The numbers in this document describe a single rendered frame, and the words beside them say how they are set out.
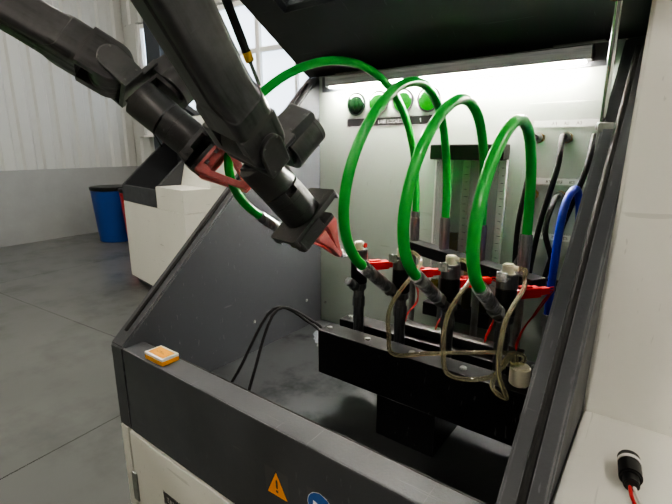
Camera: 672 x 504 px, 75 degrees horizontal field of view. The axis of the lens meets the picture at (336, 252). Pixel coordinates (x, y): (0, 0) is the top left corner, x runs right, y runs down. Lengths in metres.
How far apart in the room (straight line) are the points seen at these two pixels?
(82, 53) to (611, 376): 0.77
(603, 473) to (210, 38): 0.54
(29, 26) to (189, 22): 0.34
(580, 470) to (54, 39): 0.78
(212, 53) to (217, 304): 0.59
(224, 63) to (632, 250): 0.49
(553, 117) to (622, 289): 0.38
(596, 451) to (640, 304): 0.17
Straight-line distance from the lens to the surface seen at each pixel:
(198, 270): 0.89
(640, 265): 0.60
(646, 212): 0.61
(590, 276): 0.56
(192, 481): 0.80
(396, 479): 0.51
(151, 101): 0.70
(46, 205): 7.50
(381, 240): 1.03
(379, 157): 1.02
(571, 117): 0.88
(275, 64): 6.00
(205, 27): 0.44
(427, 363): 0.66
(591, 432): 0.58
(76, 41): 0.72
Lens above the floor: 1.28
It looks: 13 degrees down
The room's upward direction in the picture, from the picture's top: straight up
